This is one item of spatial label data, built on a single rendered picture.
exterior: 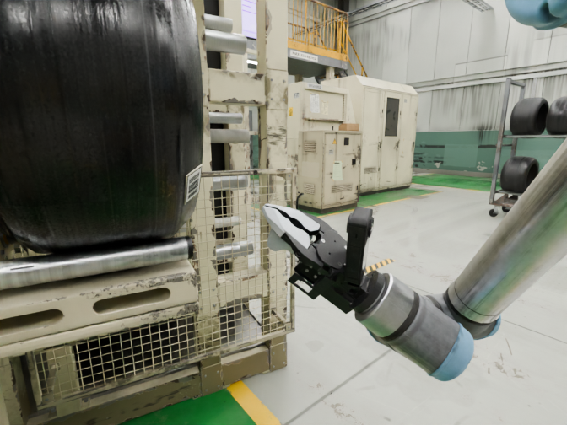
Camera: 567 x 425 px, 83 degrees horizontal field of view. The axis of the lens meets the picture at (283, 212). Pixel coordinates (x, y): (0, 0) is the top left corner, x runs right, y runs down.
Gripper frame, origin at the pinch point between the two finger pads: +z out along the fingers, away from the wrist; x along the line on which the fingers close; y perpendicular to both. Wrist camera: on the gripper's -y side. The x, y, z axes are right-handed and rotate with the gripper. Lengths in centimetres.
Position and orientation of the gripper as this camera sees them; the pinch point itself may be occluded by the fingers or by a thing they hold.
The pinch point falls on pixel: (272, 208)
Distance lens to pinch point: 48.6
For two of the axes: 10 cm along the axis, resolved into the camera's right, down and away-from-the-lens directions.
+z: -8.0, -6.0, 0.0
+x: 3.9, -5.2, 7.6
